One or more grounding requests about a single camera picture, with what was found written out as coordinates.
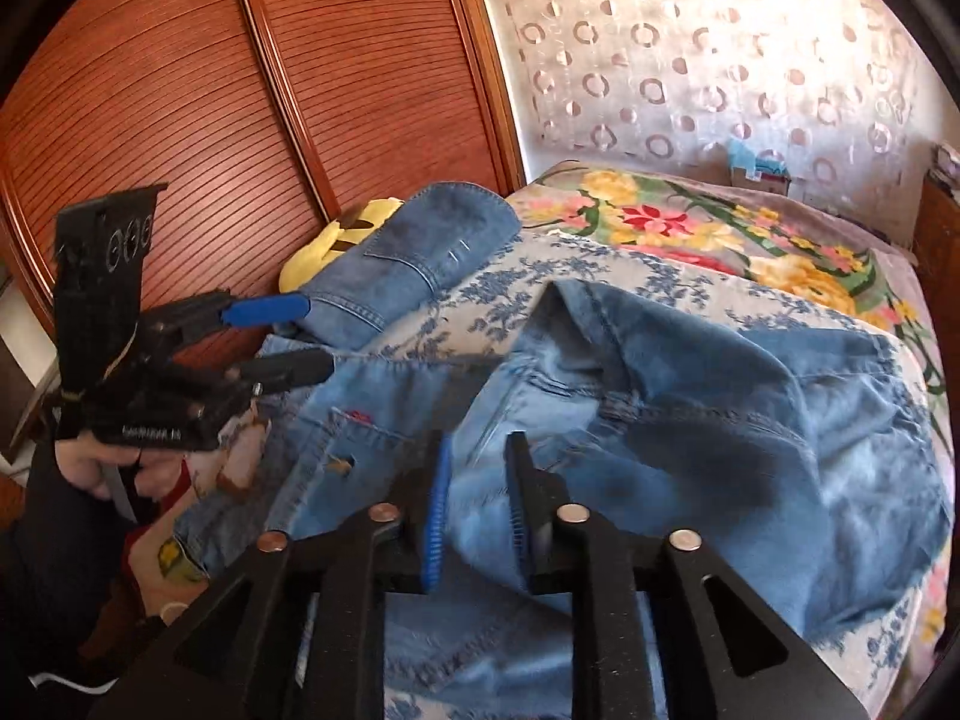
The small box with blue cloth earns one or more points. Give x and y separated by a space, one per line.
757 169

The person's black clothing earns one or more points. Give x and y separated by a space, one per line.
52 577

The colourful flower blanket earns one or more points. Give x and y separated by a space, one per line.
675 217

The wooden slatted wardrobe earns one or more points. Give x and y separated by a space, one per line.
225 105

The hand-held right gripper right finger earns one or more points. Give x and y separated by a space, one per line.
517 525

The light blue denim pants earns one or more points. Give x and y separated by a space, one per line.
712 427

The sheer circle pattern curtain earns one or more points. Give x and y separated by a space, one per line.
705 45

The blue floral bed sheet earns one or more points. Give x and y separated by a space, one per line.
480 285

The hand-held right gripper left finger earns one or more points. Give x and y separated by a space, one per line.
435 532

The folded dark blue denim pants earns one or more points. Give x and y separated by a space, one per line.
420 247

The wooden sideboard cabinet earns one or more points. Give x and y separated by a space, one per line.
937 217

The person's left hand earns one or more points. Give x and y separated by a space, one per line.
82 465

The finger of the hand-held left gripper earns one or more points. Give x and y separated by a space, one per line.
270 307
300 366

